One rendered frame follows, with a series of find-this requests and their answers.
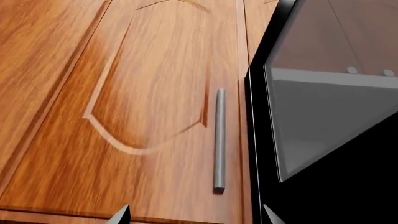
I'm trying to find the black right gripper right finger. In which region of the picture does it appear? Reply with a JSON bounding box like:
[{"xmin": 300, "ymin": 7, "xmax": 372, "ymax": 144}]
[{"xmin": 262, "ymin": 203, "xmax": 285, "ymax": 224}]

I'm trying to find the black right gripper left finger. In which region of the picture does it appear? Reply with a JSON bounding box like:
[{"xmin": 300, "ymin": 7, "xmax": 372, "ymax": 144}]
[{"xmin": 108, "ymin": 203, "xmax": 131, "ymax": 224}]

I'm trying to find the black glass-front appliance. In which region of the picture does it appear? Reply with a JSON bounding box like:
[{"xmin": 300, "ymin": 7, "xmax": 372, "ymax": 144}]
[{"xmin": 244, "ymin": 0, "xmax": 398, "ymax": 224}]

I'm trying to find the wooden cabinet door with panel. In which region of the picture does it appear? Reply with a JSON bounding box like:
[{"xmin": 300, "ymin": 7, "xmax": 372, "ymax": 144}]
[
  {"xmin": 0, "ymin": 0, "xmax": 110, "ymax": 183},
  {"xmin": 242, "ymin": 0, "xmax": 281, "ymax": 67},
  {"xmin": 0, "ymin": 0, "xmax": 253, "ymax": 224}
]

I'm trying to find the grey metal bar handle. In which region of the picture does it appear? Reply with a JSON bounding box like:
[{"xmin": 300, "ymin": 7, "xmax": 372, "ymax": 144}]
[{"xmin": 213, "ymin": 88, "xmax": 226, "ymax": 194}]

